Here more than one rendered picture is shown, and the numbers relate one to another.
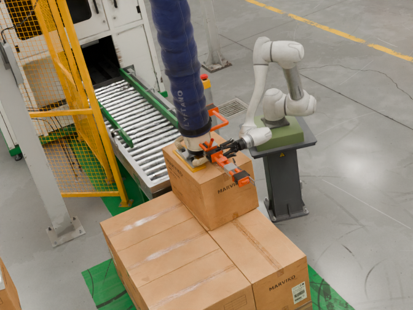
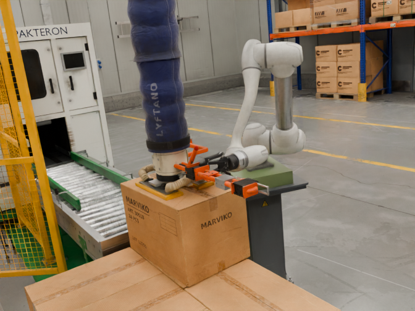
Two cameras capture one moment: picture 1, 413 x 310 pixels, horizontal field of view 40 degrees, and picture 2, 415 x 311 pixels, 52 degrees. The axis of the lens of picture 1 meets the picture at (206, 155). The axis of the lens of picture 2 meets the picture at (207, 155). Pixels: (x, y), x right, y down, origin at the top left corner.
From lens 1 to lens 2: 1.83 m
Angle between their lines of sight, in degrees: 21
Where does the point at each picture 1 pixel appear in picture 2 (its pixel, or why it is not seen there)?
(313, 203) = (295, 272)
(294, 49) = (294, 47)
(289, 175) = (272, 232)
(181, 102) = (155, 100)
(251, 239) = (250, 294)
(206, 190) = (186, 221)
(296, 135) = (285, 174)
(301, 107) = (291, 139)
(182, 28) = not seen: outside the picture
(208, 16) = not seen: hidden behind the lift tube
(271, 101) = (254, 134)
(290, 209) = not seen: hidden behind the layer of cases
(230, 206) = (215, 252)
